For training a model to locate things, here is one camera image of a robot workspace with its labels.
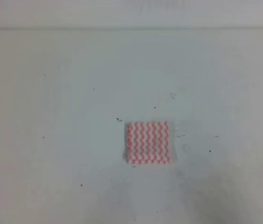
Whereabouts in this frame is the pink white wavy striped towel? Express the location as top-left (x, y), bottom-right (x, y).
top-left (125, 121), bottom-right (174, 165)

